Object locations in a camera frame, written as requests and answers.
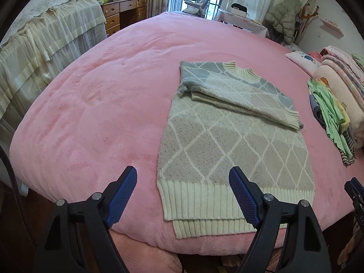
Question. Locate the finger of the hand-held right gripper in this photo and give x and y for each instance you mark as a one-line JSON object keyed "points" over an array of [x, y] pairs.
{"points": [[355, 190]]}

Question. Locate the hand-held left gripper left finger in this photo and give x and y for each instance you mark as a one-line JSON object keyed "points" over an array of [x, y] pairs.
{"points": [[122, 196]]}

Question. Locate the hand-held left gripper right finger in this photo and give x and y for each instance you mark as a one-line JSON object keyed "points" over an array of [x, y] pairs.
{"points": [[241, 193]]}

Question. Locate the grey diamond pattern sweater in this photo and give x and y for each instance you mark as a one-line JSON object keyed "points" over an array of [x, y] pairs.
{"points": [[227, 136]]}

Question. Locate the pile of unfolded clothes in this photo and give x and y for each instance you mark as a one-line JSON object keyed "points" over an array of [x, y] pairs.
{"points": [[330, 113]]}

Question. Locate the black white striped garment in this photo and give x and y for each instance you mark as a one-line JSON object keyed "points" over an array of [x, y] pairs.
{"points": [[348, 155]]}

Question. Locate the yellow garment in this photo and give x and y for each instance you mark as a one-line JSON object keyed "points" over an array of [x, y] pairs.
{"points": [[342, 113]]}

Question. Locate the pink bed blanket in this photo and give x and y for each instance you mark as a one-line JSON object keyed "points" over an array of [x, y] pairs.
{"points": [[99, 119]]}

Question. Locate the blue grey garment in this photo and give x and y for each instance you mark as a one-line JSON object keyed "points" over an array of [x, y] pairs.
{"points": [[317, 111]]}

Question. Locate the stack of folded blankets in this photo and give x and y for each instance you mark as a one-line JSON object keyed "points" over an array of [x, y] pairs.
{"points": [[341, 91]]}

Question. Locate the pink floral folded quilt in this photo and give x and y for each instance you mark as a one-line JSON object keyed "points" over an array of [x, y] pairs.
{"points": [[347, 62]]}

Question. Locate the pale green folded cloth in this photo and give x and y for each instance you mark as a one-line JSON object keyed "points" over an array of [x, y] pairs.
{"points": [[359, 59]]}

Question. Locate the pink printed pillow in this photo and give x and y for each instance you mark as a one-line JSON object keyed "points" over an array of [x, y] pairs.
{"points": [[301, 59]]}

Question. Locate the coral pink cloth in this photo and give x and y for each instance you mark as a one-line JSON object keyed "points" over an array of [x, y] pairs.
{"points": [[314, 54]]}

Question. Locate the small table with tablecloth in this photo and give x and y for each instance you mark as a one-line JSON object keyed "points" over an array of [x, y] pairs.
{"points": [[250, 25]]}

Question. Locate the wooden desk with drawers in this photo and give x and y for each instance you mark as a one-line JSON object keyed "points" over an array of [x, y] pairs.
{"points": [[113, 20]]}

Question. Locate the olive puffer jacket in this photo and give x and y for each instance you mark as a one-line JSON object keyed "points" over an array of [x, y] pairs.
{"points": [[284, 17]]}

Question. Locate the white box with black lid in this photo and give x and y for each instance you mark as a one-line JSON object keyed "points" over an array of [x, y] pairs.
{"points": [[239, 8]]}

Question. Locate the wooden coat rack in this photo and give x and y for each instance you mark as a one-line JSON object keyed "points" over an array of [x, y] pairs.
{"points": [[305, 10]]}

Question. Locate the light wooden wall shelf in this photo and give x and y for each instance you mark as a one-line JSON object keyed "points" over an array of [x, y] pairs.
{"points": [[331, 25]]}

